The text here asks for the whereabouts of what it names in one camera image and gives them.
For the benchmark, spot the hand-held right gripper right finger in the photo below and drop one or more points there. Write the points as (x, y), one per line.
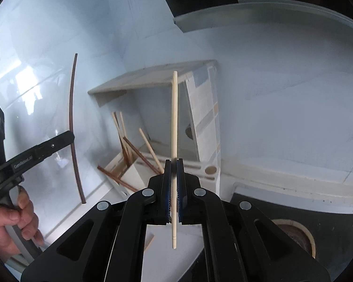
(181, 199)

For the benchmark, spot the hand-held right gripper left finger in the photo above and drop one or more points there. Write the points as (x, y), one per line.
(168, 199)

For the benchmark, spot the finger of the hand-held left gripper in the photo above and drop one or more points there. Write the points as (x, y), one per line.
(57, 142)

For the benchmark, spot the dark brown wooden chopstick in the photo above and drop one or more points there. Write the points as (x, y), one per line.
(72, 108)

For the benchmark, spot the cream plastic utensil holder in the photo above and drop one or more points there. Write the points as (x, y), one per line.
(135, 177)

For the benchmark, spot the person's left hand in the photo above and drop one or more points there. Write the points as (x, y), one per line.
(3, 229)

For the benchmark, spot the round metal valve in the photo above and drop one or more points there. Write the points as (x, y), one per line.
(188, 132)

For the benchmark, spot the black glass gas stove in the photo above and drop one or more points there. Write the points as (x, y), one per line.
(297, 208)

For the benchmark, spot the round stove burner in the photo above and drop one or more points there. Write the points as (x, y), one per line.
(300, 235)

